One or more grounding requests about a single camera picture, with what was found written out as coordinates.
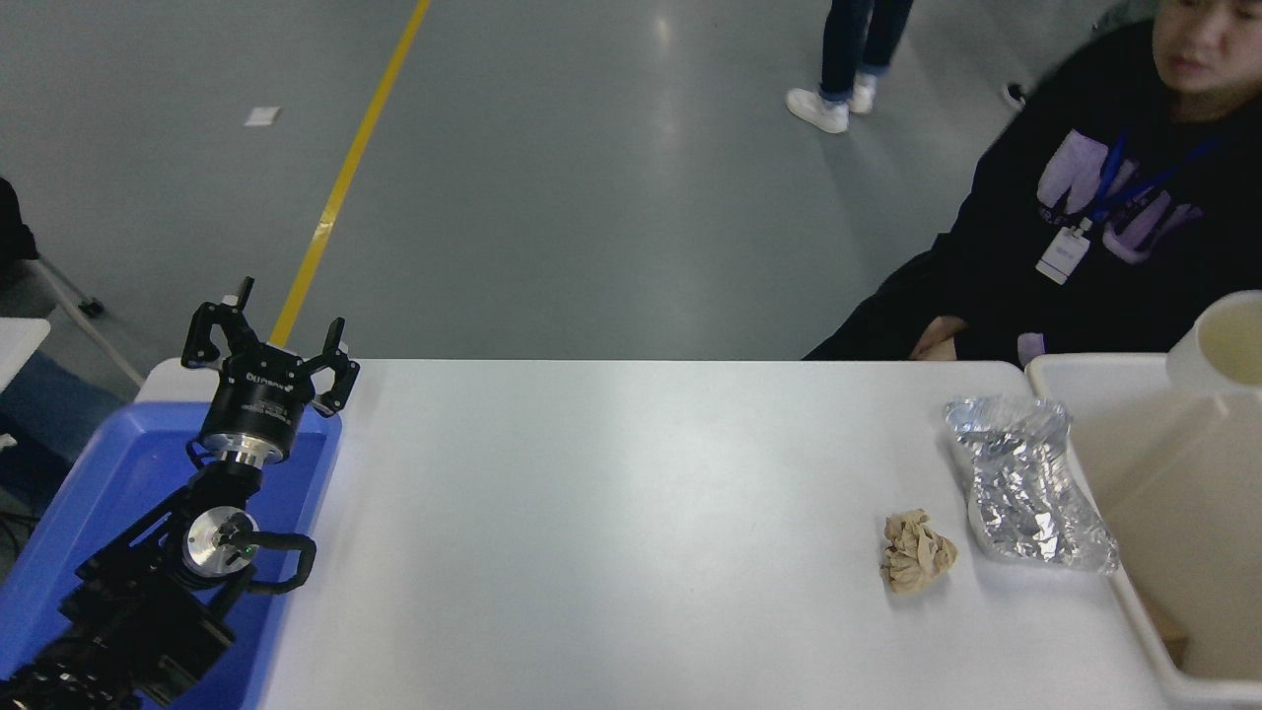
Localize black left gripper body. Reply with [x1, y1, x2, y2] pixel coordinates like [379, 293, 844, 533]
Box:
[200, 349, 316, 455]

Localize white paper cup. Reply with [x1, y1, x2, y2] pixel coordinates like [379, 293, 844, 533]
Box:
[1166, 291, 1262, 397]

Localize person's hand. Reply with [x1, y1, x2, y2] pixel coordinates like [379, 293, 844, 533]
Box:
[912, 316, 972, 361]

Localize blue plastic tray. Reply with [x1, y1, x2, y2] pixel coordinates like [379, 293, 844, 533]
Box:
[0, 401, 344, 710]

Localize white side table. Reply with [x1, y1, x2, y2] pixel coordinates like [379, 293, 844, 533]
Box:
[0, 318, 52, 392]

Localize black fabric item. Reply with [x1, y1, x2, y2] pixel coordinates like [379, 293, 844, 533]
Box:
[0, 176, 40, 265]

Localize crumpled tan paper ball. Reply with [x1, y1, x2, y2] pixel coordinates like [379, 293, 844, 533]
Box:
[880, 508, 959, 595]

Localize walking person in dark trousers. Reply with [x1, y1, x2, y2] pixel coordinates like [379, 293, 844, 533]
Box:
[786, 0, 915, 135]

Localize crumpled silver foil tray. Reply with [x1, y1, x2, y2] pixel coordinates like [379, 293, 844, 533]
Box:
[944, 394, 1121, 575]

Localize seated person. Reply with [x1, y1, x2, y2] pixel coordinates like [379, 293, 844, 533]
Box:
[804, 0, 1262, 368]

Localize large pale plastic bin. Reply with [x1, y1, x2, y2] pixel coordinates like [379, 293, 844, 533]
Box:
[1025, 353, 1262, 710]

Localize grey metal frame leg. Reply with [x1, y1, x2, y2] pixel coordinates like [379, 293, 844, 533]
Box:
[35, 254, 147, 388]

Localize blue lanyard with white badge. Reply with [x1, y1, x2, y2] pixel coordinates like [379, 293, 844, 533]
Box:
[1035, 133, 1224, 285]

